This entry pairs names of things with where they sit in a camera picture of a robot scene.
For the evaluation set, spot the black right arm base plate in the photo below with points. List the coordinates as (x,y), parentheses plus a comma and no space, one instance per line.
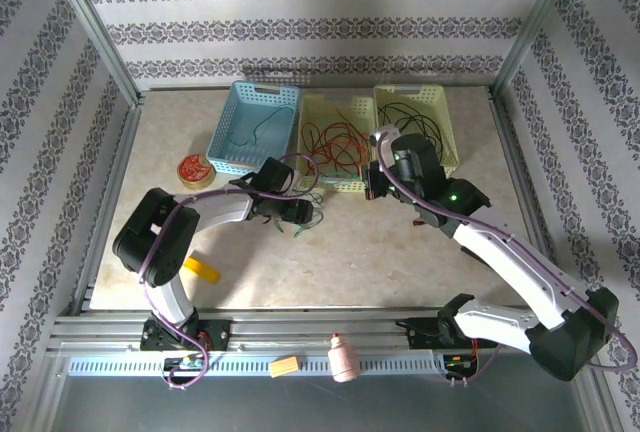
(420,334)

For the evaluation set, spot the grey metal sheet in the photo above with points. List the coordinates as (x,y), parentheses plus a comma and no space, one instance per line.
(300,407)

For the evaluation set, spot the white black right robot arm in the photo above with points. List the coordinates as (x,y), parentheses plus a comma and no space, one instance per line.
(510,272)

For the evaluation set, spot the aluminium frame post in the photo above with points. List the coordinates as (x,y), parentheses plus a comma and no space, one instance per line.
(537,22)
(97,32)

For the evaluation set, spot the wide aluminium frame rail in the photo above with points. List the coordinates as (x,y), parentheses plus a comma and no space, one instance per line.
(310,327)

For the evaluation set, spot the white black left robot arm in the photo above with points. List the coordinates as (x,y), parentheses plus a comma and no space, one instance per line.
(220,209)

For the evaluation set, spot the low pale yellow plastic basket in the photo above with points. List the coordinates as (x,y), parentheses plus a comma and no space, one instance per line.
(325,107)

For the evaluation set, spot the blue plastic basket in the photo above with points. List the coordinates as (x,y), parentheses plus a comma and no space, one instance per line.
(245,117)

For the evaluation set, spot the tall pale yellow plastic basket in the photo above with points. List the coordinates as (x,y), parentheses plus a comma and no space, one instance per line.
(425,97)

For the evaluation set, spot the small circuit board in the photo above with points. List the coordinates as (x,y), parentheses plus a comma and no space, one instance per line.
(186,363)
(460,363)

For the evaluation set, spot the yellow block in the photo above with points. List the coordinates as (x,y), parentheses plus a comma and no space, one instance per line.
(202,269)

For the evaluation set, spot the tan wooden block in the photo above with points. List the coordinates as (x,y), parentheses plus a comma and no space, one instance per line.
(284,367)

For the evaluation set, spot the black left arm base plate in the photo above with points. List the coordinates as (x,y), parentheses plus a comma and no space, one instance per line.
(220,334)

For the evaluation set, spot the pink plastic bottle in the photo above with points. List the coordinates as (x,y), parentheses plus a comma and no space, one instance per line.
(344,362)

